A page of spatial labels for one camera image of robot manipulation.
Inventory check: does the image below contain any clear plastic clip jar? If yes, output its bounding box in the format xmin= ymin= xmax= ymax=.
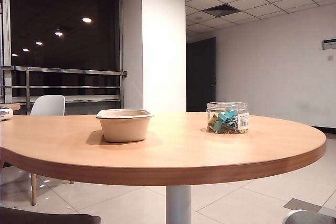
xmin=206 ymin=102 xmax=249 ymax=135

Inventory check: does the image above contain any beige rectangular paper bowl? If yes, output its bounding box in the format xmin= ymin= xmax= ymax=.
xmin=96 ymin=108 xmax=153 ymax=143

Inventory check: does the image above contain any white box with print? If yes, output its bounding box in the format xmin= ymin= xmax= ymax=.
xmin=0 ymin=105 xmax=14 ymax=122

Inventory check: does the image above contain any dark door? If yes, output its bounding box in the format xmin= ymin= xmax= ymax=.
xmin=186 ymin=37 xmax=216 ymax=113

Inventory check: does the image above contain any ceiling air vent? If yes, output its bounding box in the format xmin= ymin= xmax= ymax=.
xmin=201 ymin=4 xmax=241 ymax=17

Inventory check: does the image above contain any steel window railing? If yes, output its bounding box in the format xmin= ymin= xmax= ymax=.
xmin=0 ymin=66 xmax=128 ymax=116

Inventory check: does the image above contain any white plastic chair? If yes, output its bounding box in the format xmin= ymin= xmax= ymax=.
xmin=29 ymin=94 xmax=75 ymax=206

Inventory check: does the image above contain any small wooden side table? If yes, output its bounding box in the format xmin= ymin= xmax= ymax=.
xmin=0 ymin=103 xmax=21 ymax=112

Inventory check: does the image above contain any grey floor hatch cover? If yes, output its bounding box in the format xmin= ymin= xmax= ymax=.
xmin=283 ymin=198 xmax=310 ymax=213

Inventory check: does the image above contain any dark brown chair back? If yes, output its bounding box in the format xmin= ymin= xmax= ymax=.
xmin=0 ymin=207 xmax=102 ymax=224

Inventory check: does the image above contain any grey rounded seat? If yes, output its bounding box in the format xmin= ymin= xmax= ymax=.
xmin=282 ymin=209 xmax=336 ymax=224

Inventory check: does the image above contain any white table pedestal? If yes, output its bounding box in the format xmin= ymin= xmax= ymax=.
xmin=165 ymin=185 xmax=191 ymax=224

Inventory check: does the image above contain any white wall sign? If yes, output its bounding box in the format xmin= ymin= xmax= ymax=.
xmin=322 ymin=39 xmax=336 ymax=51

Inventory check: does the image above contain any grey window frame post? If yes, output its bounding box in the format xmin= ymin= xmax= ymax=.
xmin=2 ymin=0 xmax=13 ymax=104

